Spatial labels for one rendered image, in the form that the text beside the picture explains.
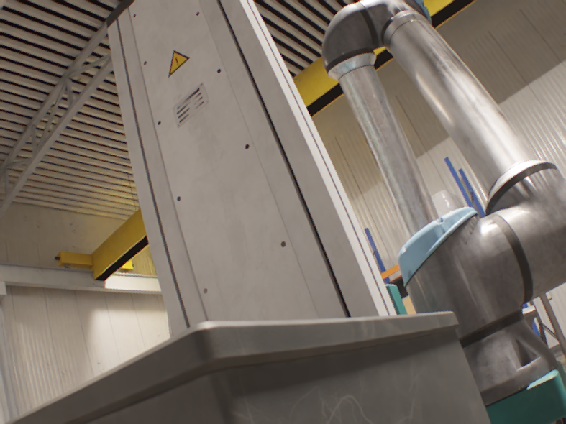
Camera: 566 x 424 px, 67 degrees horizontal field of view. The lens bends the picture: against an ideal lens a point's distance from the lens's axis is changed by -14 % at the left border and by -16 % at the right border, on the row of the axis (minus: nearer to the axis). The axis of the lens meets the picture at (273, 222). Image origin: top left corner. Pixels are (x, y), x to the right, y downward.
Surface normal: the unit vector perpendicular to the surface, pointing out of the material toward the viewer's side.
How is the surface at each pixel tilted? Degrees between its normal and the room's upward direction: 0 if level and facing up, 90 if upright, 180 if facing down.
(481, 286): 92
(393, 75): 90
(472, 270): 90
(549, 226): 85
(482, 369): 70
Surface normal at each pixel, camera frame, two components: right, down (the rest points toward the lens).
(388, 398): 0.75, -0.48
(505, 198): -0.87, 0.00
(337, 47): -0.51, 0.01
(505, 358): -0.25, -0.63
